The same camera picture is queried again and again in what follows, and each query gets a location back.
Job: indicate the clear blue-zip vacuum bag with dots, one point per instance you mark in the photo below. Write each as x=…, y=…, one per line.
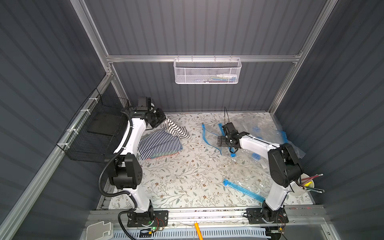
x=243, y=190

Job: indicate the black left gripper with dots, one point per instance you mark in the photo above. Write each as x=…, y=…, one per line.
x=159, y=118

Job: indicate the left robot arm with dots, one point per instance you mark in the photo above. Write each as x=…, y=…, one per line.
x=123, y=170

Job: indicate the black wire wall basket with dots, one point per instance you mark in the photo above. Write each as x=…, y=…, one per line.
x=98, y=129

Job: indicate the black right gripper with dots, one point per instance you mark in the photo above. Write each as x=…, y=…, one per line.
x=227, y=137

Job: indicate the orange pencil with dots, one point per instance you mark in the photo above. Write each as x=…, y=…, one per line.
x=199, y=233

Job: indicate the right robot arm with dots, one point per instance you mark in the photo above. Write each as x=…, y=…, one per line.
x=284, y=164

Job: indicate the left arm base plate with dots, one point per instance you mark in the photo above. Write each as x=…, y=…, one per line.
x=148, y=219

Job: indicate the vacuum bag with black striped garment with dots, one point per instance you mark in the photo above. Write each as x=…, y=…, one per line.
x=213, y=135

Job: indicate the white pen cup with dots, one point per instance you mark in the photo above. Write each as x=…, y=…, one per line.
x=299, y=187

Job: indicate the black white striped garment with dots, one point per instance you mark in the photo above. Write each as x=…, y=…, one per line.
x=172, y=128

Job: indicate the vacuum bag with navy striped garment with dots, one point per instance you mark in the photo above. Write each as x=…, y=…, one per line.
x=265, y=127

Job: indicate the navy white striped garment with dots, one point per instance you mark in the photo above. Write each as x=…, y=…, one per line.
x=158, y=144

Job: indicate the white plastic holder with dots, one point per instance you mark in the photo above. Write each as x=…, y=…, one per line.
x=100, y=231

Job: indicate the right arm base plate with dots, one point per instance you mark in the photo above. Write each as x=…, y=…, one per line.
x=266, y=216

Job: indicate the white wire wall basket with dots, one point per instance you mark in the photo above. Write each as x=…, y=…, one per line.
x=211, y=71

